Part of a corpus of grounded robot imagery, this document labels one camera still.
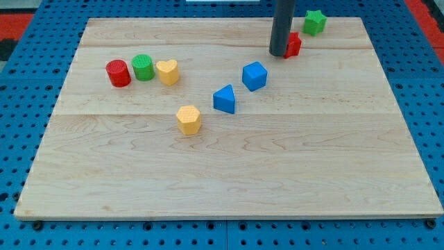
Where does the yellow hexagon block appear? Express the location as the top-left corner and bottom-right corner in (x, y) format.
(176, 106), (201, 135)

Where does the blue cube block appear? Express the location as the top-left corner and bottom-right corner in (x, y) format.
(242, 61), (268, 92)

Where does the light wooden board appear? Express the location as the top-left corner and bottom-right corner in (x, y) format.
(15, 17), (443, 221)

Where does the red cylinder block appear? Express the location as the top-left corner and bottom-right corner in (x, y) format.
(105, 60), (131, 88)

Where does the green cylinder block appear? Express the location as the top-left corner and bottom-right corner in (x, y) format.
(131, 54), (155, 81)

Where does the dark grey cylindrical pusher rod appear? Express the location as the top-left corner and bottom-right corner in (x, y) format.
(269, 0), (296, 56)

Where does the red star block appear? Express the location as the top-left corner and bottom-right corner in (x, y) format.
(283, 32), (302, 58)

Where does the yellow heart block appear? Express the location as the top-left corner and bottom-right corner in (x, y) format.
(156, 59), (180, 85)

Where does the green star block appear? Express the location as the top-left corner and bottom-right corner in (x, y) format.
(302, 10), (327, 36)

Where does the blue triangular prism block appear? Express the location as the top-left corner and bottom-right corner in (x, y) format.
(213, 84), (236, 114)

